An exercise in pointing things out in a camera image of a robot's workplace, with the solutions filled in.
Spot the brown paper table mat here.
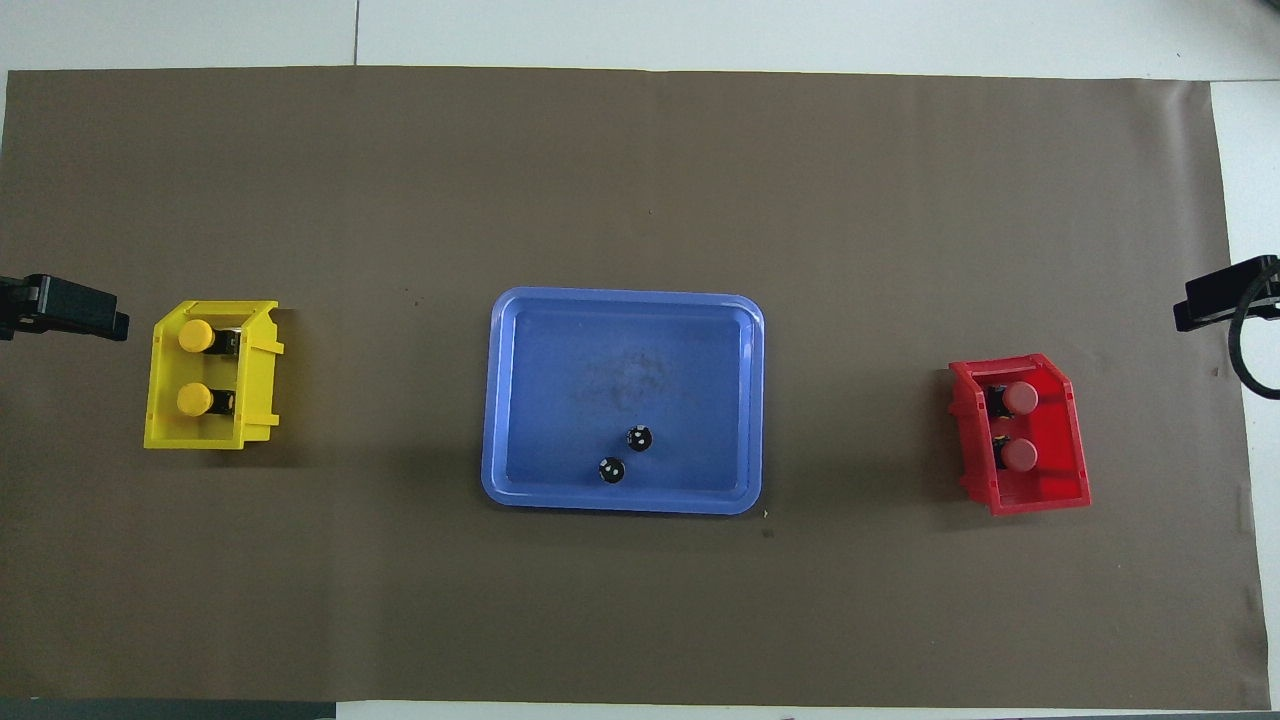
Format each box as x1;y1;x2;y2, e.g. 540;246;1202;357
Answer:
0;66;1271;709

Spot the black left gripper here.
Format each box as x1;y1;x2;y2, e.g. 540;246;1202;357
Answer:
0;275;131;343

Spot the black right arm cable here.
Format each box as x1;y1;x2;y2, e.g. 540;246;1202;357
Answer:
1228;262;1280;401

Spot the yellow push button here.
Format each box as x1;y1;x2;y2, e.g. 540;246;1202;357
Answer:
176;383;239;419
178;319;241;357

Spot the red plastic bin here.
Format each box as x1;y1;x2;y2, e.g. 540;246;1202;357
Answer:
948;352;1092;517

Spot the yellow plastic bin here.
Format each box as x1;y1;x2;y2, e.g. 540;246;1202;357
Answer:
143;300;286;451

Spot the blue plastic tray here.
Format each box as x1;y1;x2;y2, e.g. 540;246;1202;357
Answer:
481;287;766;516

